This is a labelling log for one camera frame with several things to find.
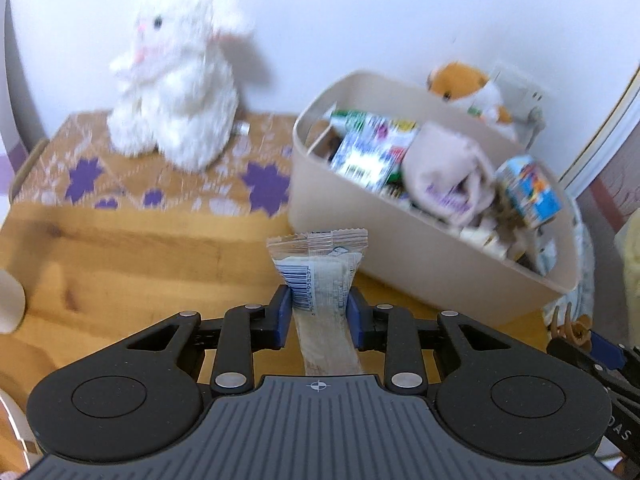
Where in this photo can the brown purple flower mat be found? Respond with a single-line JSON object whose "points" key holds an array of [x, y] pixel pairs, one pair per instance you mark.
{"points": [[150, 175]]}

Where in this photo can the grey power plug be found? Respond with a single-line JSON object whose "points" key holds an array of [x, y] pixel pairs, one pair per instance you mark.
{"points": [[534, 125]]}

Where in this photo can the orange white plush hamster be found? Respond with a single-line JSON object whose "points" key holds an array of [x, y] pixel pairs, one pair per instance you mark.
{"points": [[457, 82]]}

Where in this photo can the blue white snack packet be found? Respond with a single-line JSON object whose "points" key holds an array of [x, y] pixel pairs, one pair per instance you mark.
{"points": [[357, 160]]}

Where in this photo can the wooden desk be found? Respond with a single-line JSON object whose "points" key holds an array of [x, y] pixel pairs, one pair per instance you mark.
{"points": [[125, 260]]}

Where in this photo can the white wall socket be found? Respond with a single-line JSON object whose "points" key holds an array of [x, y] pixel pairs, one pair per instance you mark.
{"points": [[520, 87]]}

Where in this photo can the clear blue snack bar wrapper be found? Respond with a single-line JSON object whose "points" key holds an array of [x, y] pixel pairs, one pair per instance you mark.
{"points": [[320, 270]]}

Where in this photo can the blue cartoon print carton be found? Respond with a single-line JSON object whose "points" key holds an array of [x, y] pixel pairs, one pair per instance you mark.
{"points": [[530, 192]]}

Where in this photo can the white thermos bottle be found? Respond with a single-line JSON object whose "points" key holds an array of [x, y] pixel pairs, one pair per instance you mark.
{"points": [[10, 302]]}

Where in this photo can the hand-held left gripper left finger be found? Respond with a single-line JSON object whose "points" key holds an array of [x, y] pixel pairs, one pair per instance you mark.
{"points": [[284, 317]]}

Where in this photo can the white plush lamb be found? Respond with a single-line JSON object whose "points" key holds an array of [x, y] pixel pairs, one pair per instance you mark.
{"points": [[175, 90]]}

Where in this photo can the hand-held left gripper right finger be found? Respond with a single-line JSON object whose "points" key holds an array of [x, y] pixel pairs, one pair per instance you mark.
{"points": [[356, 320]]}

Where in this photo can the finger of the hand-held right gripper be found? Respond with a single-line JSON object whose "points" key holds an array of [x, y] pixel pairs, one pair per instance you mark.
{"points": [[575, 357], [607, 352]]}

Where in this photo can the beige plastic storage basket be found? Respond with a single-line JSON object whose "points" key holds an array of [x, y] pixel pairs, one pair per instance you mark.
{"points": [[375, 245]]}

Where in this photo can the beige grey plush toy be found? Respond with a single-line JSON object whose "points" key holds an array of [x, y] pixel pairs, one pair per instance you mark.
{"points": [[445, 175]]}

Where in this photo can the bag of cream coils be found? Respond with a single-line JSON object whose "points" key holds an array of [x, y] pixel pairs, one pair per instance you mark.
{"points": [[630, 270]]}

